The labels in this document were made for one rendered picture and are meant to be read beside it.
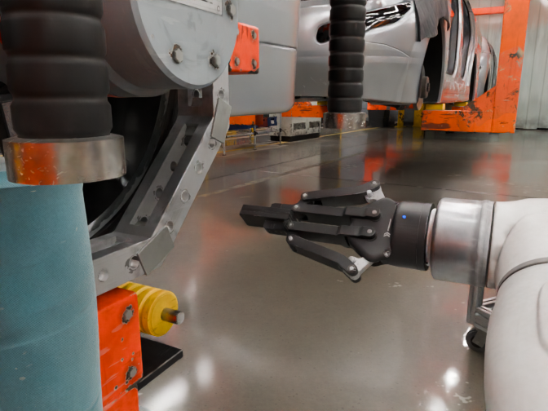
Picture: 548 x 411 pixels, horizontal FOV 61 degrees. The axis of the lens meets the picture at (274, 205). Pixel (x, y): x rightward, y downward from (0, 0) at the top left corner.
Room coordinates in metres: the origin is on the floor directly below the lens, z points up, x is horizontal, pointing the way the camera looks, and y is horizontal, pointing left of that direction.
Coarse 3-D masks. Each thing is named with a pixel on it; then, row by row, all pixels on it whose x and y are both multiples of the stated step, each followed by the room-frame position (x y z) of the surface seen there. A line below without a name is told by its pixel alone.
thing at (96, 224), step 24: (0, 96) 0.48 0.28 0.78; (168, 96) 0.68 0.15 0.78; (0, 120) 0.48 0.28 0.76; (120, 120) 0.69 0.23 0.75; (144, 120) 0.67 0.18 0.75; (0, 144) 0.49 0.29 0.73; (144, 144) 0.64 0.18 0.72; (144, 168) 0.63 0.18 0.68; (96, 192) 0.61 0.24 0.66; (120, 192) 0.59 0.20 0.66; (96, 216) 0.56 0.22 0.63
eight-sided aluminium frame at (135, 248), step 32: (192, 96) 0.66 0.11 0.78; (224, 96) 0.66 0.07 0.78; (192, 128) 0.64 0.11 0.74; (224, 128) 0.65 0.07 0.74; (160, 160) 0.61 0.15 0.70; (192, 160) 0.59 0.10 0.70; (160, 192) 0.60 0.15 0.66; (192, 192) 0.59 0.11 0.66; (128, 224) 0.54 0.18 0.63; (160, 224) 0.53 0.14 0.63; (96, 256) 0.45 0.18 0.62; (128, 256) 0.48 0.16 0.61; (160, 256) 0.52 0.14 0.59; (96, 288) 0.44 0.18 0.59
